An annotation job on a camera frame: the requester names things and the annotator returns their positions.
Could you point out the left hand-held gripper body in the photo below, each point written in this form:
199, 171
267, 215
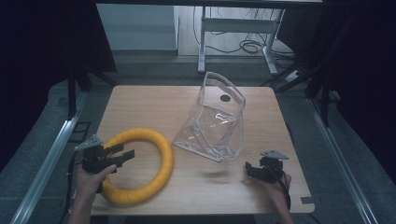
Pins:
93, 157

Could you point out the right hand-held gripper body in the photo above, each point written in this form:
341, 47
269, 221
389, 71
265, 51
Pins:
270, 166

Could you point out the clear plastic bag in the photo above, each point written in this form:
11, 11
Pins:
214, 124

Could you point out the person's right hand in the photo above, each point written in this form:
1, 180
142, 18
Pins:
277, 189

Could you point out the person's left hand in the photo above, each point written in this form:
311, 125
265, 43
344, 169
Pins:
90, 183

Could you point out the black metal stand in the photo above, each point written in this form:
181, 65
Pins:
72, 93
323, 93

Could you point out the white power strip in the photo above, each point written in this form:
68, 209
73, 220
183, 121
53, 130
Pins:
293, 75

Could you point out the dark curtain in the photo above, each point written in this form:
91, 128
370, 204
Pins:
40, 62
367, 77

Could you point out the aluminium rail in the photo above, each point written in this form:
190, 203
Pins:
339, 161
46, 161

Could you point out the white metal desk frame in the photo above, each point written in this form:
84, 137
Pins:
236, 25

